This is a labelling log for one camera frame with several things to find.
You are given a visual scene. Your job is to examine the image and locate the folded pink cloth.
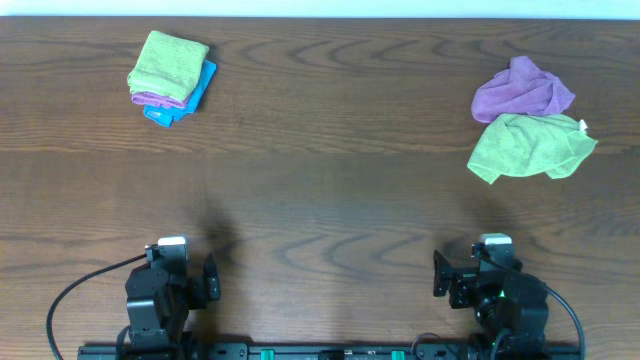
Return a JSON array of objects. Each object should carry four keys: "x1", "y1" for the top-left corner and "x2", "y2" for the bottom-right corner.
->
[{"x1": 131, "y1": 92, "x2": 190, "y2": 109}]

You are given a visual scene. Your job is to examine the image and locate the crumpled purple cloth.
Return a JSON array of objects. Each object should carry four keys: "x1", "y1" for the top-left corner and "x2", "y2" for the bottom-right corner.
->
[{"x1": 471, "y1": 56, "x2": 576, "y2": 123}]

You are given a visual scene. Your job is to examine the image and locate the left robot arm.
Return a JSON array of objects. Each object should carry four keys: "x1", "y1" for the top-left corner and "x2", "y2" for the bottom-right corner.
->
[{"x1": 125, "y1": 255, "x2": 221, "y2": 354}]

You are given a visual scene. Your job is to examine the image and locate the folded green cloth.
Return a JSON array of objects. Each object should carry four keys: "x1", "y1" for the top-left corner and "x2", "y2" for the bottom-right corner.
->
[{"x1": 127, "y1": 31, "x2": 209, "y2": 102}]

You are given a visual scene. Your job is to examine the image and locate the folded blue cloth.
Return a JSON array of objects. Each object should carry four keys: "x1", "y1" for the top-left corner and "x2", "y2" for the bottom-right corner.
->
[{"x1": 143, "y1": 60, "x2": 217, "y2": 128}]

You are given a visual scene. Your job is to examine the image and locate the green microfibre cloth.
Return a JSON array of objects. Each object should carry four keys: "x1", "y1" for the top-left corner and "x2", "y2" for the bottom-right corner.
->
[{"x1": 467, "y1": 113, "x2": 598, "y2": 184}]

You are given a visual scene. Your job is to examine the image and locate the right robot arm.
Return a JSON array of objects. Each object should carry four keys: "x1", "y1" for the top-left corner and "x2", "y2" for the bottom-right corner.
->
[{"x1": 433, "y1": 243, "x2": 549, "y2": 359}]

